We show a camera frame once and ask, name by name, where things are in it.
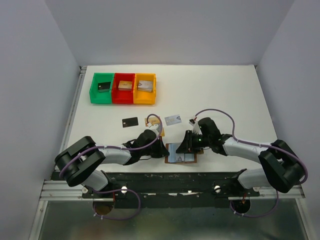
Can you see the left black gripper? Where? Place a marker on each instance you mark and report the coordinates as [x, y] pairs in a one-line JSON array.
[[162, 151]]

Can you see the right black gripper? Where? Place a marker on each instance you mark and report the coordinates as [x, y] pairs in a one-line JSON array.
[[187, 145]]

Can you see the brown leather card holder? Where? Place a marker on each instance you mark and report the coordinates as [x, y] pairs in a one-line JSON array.
[[189, 158]]

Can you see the gold credit card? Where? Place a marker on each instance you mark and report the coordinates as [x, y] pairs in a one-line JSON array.
[[162, 132], [152, 121]]

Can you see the silver VIP credit card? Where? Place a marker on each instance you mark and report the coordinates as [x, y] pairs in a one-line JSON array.
[[173, 120]]

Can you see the black credit card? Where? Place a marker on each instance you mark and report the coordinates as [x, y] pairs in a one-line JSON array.
[[130, 122]]

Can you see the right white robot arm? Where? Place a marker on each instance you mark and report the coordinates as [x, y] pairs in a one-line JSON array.
[[279, 167]]

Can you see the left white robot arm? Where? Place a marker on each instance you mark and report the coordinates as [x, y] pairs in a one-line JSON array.
[[78, 164]]

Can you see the silver card stack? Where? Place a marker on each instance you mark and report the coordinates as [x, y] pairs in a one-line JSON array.
[[145, 86]]

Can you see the gold card stack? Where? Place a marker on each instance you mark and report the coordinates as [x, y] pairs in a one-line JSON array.
[[124, 85]]

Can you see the black card stack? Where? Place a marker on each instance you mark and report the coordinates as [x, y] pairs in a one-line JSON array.
[[103, 87]]

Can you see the orange plastic bin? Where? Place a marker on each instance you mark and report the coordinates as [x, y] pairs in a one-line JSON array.
[[144, 98]]

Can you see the red plastic bin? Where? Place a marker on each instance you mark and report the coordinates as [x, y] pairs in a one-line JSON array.
[[122, 97]]

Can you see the green plastic bin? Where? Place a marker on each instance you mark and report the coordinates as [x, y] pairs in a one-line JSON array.
[[101, 98]]

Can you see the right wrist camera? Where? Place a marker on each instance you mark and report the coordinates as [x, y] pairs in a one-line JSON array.
[[195, 126]]

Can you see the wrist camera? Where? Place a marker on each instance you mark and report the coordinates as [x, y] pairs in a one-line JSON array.
[[195, 126], [156, 127]]

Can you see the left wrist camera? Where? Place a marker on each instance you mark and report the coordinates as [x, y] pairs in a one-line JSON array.
[[156, 127]]

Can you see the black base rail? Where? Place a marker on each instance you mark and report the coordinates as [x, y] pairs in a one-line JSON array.
[[182, 190]]

